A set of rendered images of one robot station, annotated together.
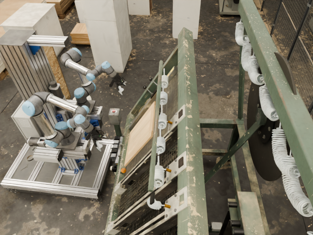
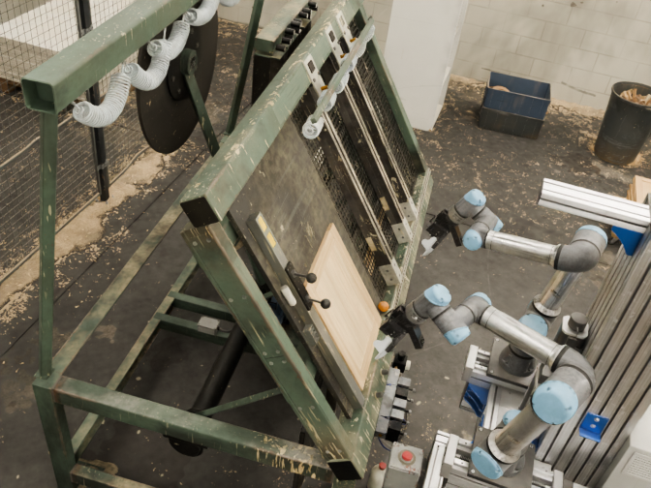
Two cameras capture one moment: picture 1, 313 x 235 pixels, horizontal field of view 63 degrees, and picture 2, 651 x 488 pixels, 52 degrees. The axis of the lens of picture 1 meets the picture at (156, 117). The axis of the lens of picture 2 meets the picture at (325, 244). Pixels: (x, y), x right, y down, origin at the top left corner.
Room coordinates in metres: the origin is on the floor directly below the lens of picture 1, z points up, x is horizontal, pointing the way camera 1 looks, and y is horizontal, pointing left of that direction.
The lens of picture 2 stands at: (3.68, 0.19, 3.09)
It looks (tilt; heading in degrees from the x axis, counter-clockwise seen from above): 39 degrees down; 184
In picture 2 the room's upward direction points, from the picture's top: 8 degrees clockwise
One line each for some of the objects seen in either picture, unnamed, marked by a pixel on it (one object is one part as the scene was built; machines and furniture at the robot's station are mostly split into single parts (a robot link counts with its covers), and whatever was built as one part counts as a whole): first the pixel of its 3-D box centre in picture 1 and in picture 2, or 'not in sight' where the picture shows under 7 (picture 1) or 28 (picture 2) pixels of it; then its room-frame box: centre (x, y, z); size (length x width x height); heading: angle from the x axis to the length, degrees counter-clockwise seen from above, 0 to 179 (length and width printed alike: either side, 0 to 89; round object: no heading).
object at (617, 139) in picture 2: not in sight; (627, 125); (-2.32, 2.42, 0.33); 0.52 x 0.51 x 0.65; 170
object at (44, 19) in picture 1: (37, 36); not in sight; (4.97, 2.38, 0.48); 1.00 x 0.64 x 0.95; 170
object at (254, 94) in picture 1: (262, 116); (186, 61); (1.11, -0.68, 1.85); 0.80 x 0.06 x 0.80; 175
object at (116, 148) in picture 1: (116, 154); (396, 402); (1.72, 0.47, 0.69); 0.50 x 0.14 x 0.24; 175
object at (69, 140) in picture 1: (66, 136); (520, 354); (1.67, 0.92, 1.09); 0.15 x 0.15 x 0.10
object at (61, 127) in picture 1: (62, 129); (529, 334); (1.67, 0.92, 1.20); 0.13 x 0.12 x 0.14; 157
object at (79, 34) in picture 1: (85, 35); not in sight; (5.54, 1.57, 0.15); 0.61 x 0.52 x 0.31; 170
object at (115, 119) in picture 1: (115, 116); (402, 471); (2.16, 0.50, 0.84); 0.12 x 0.12 x 0.18; 85
